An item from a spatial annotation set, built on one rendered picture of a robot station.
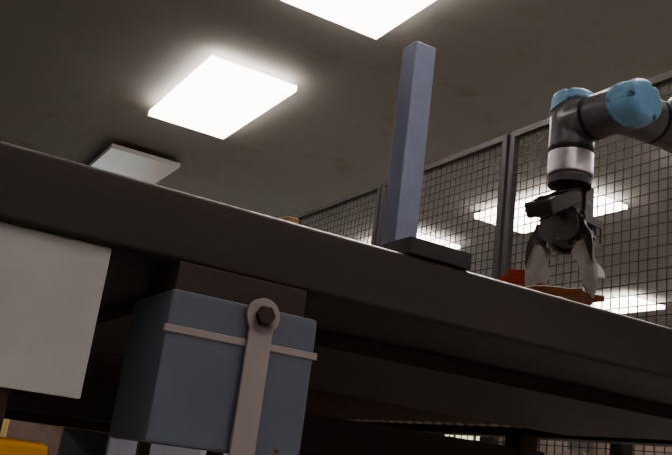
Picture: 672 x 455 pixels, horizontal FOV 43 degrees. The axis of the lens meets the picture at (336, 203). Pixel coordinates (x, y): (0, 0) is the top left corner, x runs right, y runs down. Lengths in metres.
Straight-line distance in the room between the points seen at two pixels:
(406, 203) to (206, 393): 2.64
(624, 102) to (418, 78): 2.16
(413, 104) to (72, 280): 2.82
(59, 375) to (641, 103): 0.99
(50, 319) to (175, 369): 0.10
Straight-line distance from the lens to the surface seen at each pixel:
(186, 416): 0.70
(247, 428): 0.71
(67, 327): 0.70
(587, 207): 1.48
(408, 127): 3.40
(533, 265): 1.43
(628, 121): 1.41
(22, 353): 0.69
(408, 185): 3.33
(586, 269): 1.38
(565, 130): 1.47
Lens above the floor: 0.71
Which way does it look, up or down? 17 degrees up
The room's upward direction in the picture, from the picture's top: 8 degrees clockwise
